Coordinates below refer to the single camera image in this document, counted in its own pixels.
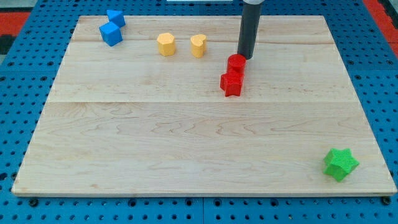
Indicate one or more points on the red star block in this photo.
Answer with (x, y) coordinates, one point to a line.
(231, 83)

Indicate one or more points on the yellow heart block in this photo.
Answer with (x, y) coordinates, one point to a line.
(198, 45)

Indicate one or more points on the green star block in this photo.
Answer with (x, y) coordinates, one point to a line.
(339, 163)

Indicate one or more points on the wooden board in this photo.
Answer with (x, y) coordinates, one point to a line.
(126, 121)

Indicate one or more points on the red cylinder block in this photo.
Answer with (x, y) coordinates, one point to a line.
(236, 62)

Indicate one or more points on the yellow hexagon block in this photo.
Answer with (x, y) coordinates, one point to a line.
(166, 44)

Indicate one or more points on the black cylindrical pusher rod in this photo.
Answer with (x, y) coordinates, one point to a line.
(248, 29)

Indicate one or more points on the blue cube block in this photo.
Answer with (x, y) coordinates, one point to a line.
(111, 33)

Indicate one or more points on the blue triangle block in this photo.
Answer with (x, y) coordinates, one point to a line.
(117, 17)

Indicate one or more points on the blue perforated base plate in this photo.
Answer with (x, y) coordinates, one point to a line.
(28, 71)

